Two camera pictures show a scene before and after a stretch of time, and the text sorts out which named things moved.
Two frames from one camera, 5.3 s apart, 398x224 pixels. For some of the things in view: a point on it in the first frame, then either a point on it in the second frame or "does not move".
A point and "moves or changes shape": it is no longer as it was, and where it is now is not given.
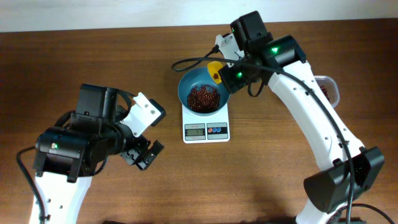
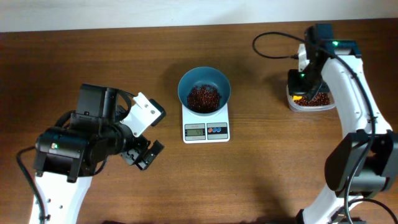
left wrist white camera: (142, 115) does not move
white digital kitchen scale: (203, 129) does not move
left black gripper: (144, 154) does not move
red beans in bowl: (203, 99) does not move
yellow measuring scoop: (213, 67) moves or changes shape
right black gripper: (226, 74) → (306, 86)
